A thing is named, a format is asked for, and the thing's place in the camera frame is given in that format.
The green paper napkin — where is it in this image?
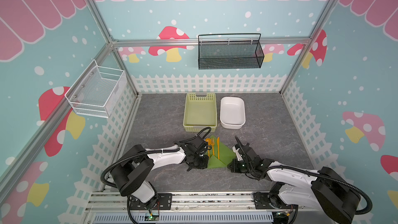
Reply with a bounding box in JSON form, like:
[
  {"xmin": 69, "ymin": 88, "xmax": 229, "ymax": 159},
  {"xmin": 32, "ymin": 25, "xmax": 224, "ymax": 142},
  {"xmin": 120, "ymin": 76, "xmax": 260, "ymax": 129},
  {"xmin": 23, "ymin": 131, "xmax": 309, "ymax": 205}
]
[{"xmin": 208, "ymin": 135, "xmax": 236, "ymax": 169}]

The orange plastic fork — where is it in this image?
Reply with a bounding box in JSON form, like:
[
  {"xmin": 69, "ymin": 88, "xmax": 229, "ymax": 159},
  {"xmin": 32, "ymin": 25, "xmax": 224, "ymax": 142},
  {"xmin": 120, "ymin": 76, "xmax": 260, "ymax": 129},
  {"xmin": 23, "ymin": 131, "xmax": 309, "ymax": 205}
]
[{"xmin": 210, "ymin": 138, "xmax": 215, "ymax": 156}]

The orange plastic spoon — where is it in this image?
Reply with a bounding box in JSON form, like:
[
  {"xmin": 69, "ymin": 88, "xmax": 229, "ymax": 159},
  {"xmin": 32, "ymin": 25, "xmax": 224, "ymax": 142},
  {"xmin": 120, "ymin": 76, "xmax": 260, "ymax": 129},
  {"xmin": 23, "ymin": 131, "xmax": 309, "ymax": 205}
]
[{"xmin": 205, "ymin": 138, "xmax": 212, "ymax": 157}]

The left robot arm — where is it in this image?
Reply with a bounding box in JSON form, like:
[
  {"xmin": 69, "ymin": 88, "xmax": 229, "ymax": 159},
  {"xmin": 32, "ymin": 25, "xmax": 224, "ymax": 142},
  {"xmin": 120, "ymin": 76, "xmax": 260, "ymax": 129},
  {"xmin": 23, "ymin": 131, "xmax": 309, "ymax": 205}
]
[{"xmin": 100, "ymin": 127, "xmax": 211, "ymax": 209}]

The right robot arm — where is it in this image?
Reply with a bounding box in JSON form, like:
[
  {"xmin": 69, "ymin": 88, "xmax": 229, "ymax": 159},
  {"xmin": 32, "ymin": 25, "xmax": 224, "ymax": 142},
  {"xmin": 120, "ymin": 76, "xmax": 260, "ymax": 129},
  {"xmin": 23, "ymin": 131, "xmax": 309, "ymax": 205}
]
[{"xmin": 228, "ymin": 140, "xmax": 373, "ymax": 224}]

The green perforated plastic basket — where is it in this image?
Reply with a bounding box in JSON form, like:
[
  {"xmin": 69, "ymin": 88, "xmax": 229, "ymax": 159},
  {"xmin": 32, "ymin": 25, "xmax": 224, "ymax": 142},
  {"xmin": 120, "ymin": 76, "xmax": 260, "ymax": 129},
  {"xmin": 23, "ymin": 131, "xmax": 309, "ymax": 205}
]
[{"xmin": 183, "ymin": 92, "xmax": 218, "ymax": 132}]

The white plastic tub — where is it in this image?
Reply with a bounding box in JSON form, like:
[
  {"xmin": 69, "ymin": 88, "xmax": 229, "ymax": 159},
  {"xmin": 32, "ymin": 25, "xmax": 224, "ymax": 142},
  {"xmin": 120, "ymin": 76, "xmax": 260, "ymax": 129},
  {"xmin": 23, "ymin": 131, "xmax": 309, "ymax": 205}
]
[{"xmin": 220, "ymin": 96, "xmax": 246, "ymax": 130}]

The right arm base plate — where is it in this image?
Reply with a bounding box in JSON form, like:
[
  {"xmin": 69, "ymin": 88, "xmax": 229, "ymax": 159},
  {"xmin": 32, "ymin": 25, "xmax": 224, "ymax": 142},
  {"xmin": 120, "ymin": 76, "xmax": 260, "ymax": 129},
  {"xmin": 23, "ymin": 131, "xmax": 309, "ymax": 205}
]
[{"xmin": 253, "ymin": 192, "xmax": 293, "ymax": 210}]

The aluminium mounting rail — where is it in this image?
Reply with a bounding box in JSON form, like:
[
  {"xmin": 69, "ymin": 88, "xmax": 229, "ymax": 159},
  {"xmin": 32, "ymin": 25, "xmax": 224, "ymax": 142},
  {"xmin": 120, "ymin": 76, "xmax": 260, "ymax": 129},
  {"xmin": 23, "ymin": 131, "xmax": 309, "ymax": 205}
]
[{"xmin": 81, "ymin": 191, "xmax": 332, "ymax": 224}]

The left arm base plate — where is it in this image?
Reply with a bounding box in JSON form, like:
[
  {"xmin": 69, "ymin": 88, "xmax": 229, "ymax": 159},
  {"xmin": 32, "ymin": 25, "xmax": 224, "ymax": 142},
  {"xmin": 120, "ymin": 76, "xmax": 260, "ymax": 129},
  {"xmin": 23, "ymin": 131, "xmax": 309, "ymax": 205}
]
[{"xmin": 129, "ymin": 193, "xmax": 173, "ymax": 211}]

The black wire mesh basket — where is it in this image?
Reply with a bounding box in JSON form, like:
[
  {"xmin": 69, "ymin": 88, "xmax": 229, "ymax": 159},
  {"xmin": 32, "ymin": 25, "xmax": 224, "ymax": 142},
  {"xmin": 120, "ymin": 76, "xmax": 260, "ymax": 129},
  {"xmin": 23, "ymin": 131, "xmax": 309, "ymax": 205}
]
[{"xmin": 198, "ymin": 33, "xmax": 265, "ymax": 70}]

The white wire mesh basket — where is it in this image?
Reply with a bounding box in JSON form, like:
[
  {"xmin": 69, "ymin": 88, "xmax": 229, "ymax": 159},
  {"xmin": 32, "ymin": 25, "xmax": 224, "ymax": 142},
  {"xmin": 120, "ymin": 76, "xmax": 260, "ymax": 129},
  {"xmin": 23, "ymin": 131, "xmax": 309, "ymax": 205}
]
[{"xmin": 65, "ymin": 60, "xmax": 127, "ymax": 118}]

